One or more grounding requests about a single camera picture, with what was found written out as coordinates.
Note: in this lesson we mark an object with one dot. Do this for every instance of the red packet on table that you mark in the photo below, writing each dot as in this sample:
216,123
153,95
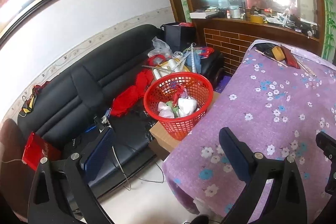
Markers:
289,58

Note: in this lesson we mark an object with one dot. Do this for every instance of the black shopping bag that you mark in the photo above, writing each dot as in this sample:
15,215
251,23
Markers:
179,36

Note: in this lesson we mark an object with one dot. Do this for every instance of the clear plastic bag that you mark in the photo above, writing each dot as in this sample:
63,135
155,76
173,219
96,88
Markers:
160,48

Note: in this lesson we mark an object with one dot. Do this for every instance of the black leather sofa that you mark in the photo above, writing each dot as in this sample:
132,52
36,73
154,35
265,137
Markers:
66,107

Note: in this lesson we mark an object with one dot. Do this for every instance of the red plastic basket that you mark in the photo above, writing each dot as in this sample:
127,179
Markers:
181,85

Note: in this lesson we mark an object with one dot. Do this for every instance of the red cloth on sofa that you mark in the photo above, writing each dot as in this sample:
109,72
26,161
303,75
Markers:
129,97

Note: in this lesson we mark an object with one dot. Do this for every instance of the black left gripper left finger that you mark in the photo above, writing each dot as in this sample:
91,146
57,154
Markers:
48,202

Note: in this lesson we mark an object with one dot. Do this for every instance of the red gift bag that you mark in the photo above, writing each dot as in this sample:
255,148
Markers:
36,148

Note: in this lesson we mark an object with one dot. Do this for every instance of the cardboard box under basket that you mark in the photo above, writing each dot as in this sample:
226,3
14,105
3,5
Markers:
168,132

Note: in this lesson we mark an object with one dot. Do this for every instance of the yellow tape roll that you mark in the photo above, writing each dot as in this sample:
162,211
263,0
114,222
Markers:
278,53

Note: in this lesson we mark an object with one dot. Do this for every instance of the chopsticks on table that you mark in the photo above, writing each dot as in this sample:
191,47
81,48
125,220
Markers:
307,69

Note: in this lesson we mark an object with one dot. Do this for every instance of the white tissue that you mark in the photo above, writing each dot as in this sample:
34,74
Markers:
187,106

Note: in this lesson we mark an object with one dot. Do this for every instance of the purple floral tablecloth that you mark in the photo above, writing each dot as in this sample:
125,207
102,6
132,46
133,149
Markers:
275,110

